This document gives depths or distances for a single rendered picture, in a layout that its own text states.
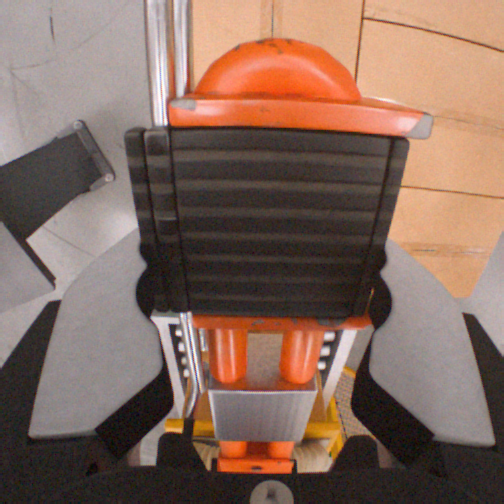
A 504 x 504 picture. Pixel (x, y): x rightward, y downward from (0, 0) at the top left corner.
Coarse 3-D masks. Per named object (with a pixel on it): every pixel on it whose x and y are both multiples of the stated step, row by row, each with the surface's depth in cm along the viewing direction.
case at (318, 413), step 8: (208, 360) 92; (320, 384) 85; (320, 392) 83; (184, 400) 80; (208, 400) 80; (320, 400) 81; (184, 408) 77; (200, 408) 78; (208, 408) 78; (312, 408) 79; (320, 408) 79; (184, 416) 75; (200, 416) 76; (208, 416) 76; (312, 416) 77; (320, 416) 77
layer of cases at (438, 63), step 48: (240, 0) 54; (288, 0) 54; (336, 0) 54; (384, 0) 53; (432, 0) 52; (480, 0) 50; (336, 48) 59; (384, 48) 59; (432, 48) 58; (480, 48) 56; (384, 96) 65; (432, 96) 64; (480, 96) 62; (432, 144) 70; (480, 144) 69; (432, 192) 77; (480, 192) 77; (432, 240) 86; (480, 240) 85
